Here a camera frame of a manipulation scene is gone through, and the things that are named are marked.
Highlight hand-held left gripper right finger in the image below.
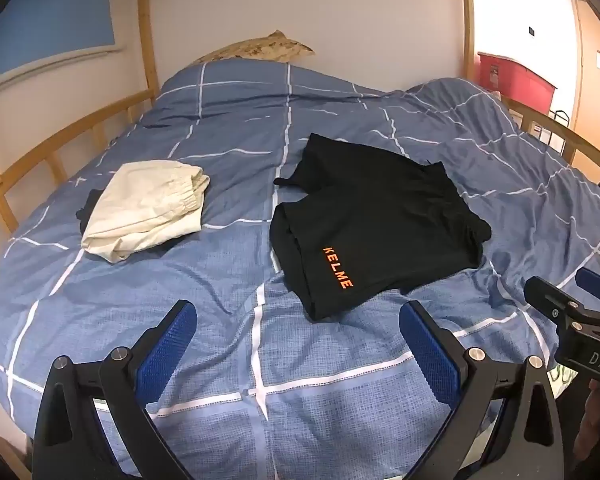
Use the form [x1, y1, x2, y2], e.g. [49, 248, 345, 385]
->
[399, 301, 566, 480]

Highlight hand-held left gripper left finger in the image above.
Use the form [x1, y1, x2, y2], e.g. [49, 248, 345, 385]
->
[32, 300, 198, 480]

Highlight black pants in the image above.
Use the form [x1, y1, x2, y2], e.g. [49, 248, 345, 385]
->
[269, 132, 492, 322]

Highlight cream pants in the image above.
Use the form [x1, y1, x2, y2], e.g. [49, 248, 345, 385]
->
[80, 159, 211, 263]

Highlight person's right hand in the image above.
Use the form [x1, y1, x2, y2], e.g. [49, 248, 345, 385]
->
[574, 379, 600, 461]

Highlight blue checked blanket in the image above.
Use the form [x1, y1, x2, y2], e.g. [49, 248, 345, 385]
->
[0, 59, 600, 480]

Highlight dark folded garment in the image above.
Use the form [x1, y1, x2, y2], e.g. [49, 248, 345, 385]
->
[76, 189, 103, 233]

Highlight wooden door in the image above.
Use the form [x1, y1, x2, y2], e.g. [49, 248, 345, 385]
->
[572, 0, 600, 161]

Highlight red storage box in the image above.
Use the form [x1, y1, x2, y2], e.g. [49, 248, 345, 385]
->
[477, 51, 558, 116]

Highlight beige patterned pillow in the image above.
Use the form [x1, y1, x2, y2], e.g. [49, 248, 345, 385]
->
[187, 30, 315, 66]

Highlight blue window blind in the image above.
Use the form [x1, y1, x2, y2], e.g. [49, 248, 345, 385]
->
[0, 0, 118, 86]

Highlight wooden bed frame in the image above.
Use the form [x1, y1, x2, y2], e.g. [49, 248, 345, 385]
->
[0, 0, 600, 480]

